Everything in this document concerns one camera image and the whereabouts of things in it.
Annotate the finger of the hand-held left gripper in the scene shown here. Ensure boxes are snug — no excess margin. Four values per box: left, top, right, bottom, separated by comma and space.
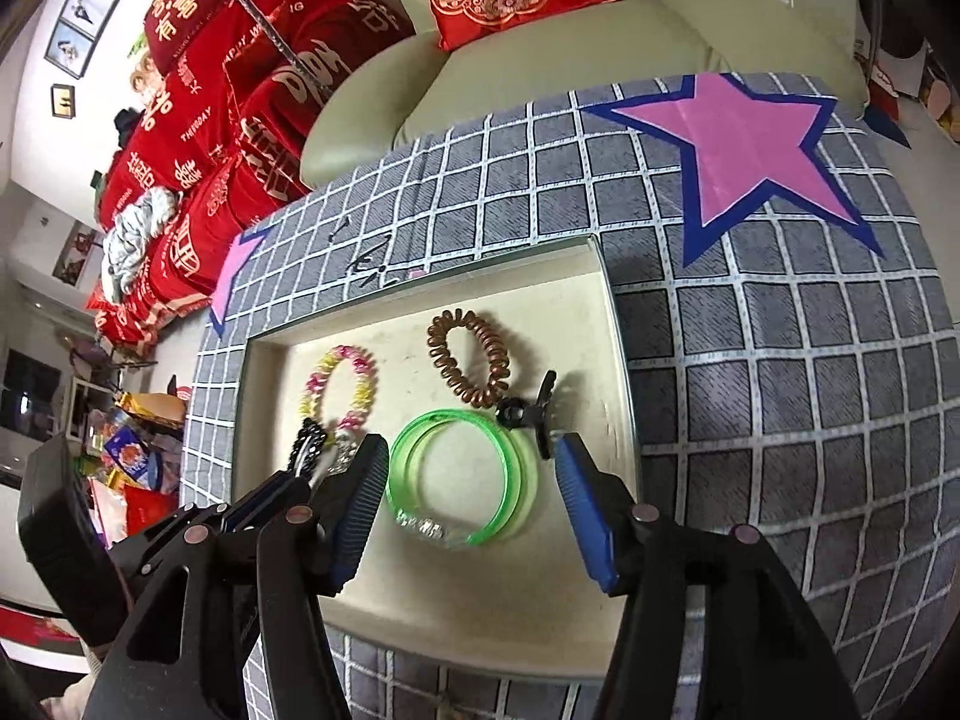
109, 472, 314, 601

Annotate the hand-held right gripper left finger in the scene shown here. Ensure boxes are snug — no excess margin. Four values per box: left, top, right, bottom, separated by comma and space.
82, 435, 391, 720

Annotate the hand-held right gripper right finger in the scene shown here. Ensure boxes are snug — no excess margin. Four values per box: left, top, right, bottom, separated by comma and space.
555, 431, 863, 720

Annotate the green translucent bangle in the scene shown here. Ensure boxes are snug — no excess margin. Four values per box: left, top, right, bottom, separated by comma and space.
385, 406, 537, 552

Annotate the black bead bracelet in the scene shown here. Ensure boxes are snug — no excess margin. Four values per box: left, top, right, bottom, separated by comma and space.
289, 418, 331, 477

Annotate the black hair claw clip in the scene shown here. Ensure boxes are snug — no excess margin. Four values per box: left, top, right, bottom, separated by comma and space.
495, 370, 560, 462

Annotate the pink yellow coil hair tie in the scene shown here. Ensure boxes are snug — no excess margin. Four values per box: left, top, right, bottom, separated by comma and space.
298, 345, 377, 436

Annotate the cream shallow tray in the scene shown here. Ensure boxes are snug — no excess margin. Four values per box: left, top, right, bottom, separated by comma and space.
229, 234, 642, 680

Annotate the brown coil hair tie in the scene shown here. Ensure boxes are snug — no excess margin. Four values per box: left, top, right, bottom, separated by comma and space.
426, 309, 511, 406

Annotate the red gift basket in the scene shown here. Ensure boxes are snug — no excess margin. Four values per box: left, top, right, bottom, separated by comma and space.
82, 386, 188, 541

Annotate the blue snack packet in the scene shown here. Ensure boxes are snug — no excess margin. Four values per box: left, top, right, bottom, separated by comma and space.
105, 431, 162, 488

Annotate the blue-grey checked tablecloth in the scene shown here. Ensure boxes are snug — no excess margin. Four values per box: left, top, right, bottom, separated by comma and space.
184, 71, 942, 720

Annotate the small framed photo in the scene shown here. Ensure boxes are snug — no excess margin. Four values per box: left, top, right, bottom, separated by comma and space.
52, 223, 102, 287

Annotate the grey white blanket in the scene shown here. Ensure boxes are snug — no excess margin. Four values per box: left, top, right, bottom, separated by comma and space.
101, 187, 181, 297

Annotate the pale green armchair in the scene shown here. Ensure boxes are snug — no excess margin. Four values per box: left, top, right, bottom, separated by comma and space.
300, 0, 871, 192

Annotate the leaning photo print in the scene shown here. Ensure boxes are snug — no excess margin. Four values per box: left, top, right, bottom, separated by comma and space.
127, 37, 170, 110

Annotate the silver floor stand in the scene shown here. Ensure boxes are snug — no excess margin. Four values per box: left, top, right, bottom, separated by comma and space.
202, 0, 335, 102

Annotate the broom with blue dustpan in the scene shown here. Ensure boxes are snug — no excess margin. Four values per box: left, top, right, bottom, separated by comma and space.
862, 101, 912, 151

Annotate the red printed pillow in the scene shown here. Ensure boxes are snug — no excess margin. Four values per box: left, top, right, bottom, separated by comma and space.
141, 0, 252, 76

